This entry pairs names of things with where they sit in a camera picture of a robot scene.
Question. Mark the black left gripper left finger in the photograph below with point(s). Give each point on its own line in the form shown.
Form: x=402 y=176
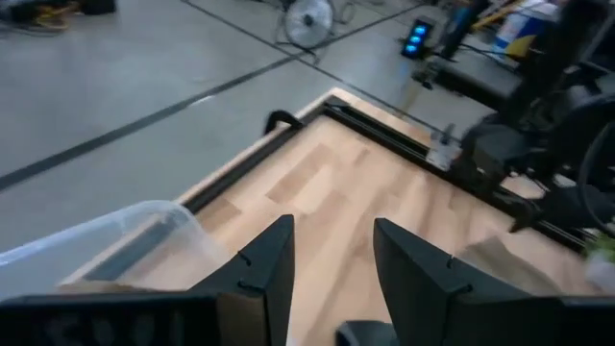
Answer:
x=264 y=288

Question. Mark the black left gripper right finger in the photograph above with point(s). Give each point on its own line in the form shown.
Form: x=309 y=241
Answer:
x=432 y=298

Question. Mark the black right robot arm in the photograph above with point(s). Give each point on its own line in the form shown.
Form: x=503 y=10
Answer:
x=543 y=120

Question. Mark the clear plastic container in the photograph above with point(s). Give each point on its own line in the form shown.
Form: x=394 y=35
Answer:
x=72 y=250

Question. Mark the black clamp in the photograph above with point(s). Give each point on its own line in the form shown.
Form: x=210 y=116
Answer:
x=281 y=120

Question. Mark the black device blue lights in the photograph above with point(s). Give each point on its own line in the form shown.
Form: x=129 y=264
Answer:
x=417 y=38

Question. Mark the white floor fan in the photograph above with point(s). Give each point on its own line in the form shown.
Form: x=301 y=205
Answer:
x=308 y=21

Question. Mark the black metal table frame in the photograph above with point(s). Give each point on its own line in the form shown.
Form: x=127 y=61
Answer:
x=384 y=134

